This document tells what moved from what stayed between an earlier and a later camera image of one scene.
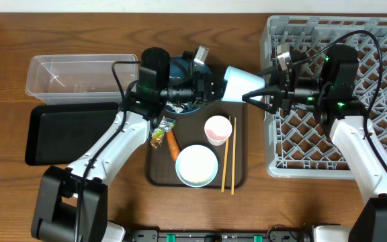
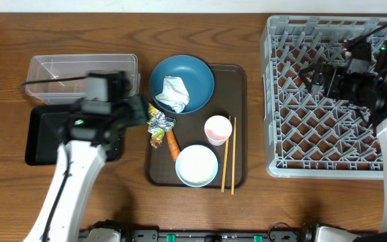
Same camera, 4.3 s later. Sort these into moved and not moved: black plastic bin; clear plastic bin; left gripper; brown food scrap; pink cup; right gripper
Moved: left gripper; right gripper
Not moved: black plastic bin; pink cup; clear plastic bin; brown food scrap
